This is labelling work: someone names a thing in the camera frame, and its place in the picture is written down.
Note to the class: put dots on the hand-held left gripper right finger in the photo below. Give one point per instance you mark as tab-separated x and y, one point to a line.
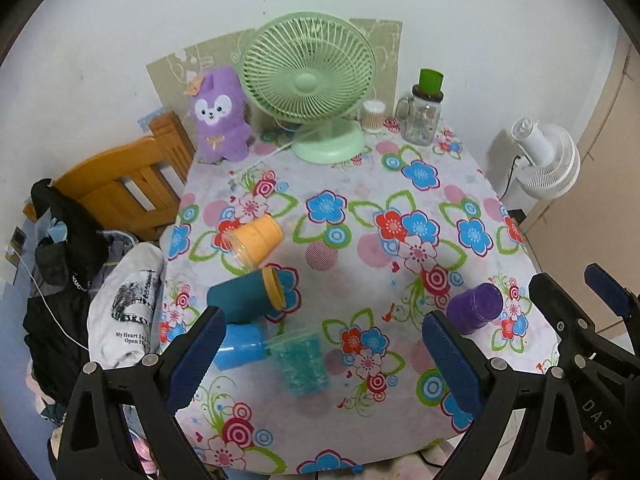
450	360

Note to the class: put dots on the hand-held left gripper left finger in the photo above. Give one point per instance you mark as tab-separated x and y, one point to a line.
197	355

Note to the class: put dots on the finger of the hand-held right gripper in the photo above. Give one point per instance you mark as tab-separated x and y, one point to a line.
607	290
557	305

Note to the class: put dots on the grey cloth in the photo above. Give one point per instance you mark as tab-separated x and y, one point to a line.
117	252

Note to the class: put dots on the beige patterned wall paper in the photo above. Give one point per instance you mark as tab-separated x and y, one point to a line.
220	52

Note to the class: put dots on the white floor fan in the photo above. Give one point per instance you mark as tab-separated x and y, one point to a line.
547	160

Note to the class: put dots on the orange cup with clear rim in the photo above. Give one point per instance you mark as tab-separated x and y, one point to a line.
257	240

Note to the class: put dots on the black clothing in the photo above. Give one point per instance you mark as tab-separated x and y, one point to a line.
60	320

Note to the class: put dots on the purple cup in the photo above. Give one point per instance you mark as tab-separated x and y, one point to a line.
475	307

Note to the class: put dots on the green table fan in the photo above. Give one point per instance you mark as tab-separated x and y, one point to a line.
307	67

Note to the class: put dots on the black box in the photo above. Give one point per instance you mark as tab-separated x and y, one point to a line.
516	220

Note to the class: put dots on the blue paper scrap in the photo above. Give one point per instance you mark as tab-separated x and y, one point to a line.
150	119

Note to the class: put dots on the green cup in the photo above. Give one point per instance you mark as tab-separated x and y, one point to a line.
431	81

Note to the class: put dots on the wooden chair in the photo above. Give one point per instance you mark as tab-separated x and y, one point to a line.
115	185
172	140

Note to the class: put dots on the glass mug jar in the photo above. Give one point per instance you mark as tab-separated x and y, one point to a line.
422	120

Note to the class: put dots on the teal cup with orange lining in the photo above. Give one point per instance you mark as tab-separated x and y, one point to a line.
240	297

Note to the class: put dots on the cotton swab container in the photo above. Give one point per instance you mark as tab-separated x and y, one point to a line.
373	117

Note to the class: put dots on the blue cup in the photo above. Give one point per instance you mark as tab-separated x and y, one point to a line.
245	347

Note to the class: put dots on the floral tablecloth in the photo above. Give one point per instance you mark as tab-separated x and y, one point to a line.
350	270

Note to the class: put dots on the white printed t-shirt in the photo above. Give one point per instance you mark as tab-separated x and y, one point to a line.
125	305

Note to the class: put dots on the purple plush toy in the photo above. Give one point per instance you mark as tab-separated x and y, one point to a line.
220	120

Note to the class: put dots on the clear teal textured cup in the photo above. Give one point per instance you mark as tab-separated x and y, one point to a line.
300	362

